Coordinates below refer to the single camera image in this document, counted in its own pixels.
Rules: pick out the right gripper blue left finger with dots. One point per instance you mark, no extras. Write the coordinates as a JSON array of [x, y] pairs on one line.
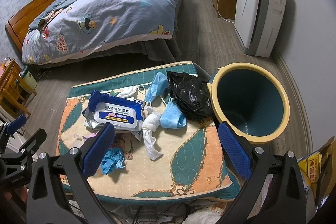
[[47, 202]]

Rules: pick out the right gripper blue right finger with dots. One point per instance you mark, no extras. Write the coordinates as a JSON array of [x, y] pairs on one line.
[[285, 201]]

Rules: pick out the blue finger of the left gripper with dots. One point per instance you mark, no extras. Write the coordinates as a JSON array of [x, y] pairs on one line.
[[8, 130], [32, 145]]

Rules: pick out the blue glove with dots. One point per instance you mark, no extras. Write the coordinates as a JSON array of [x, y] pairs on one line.
[[113, 159]]

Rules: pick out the blue wet wipes pack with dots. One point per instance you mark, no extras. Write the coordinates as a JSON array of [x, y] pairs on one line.
[[124, 114]]

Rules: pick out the white tissue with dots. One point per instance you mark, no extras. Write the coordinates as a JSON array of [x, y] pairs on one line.
[[150, 125]]

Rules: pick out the blue face mask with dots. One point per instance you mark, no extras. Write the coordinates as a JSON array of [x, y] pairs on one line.
[[157, 87], [172, 117]]

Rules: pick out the black plastic bag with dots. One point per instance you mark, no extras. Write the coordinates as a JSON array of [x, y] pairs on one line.
[[190, 94]]

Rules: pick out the yellow teal trash bin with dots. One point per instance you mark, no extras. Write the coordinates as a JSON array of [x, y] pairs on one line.
[[251, 100]]

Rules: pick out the wooden chair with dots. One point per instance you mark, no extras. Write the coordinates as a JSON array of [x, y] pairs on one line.
[[14, 91]]

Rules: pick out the yellow cardboard box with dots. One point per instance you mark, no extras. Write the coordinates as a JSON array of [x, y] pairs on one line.
[[318, 170]]

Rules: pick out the wooden headboard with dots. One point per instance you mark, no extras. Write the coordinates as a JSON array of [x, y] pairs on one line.
[[17, 26]]

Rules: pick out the patterned teal orange cushion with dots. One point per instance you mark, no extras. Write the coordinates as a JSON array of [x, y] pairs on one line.
[[191, 165]]

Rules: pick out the bed with cartoon duvet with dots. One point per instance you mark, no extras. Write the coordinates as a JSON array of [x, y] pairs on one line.
[[75, 29]]

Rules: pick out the white air purifier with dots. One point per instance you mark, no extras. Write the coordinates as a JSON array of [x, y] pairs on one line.
[[257, 23]]

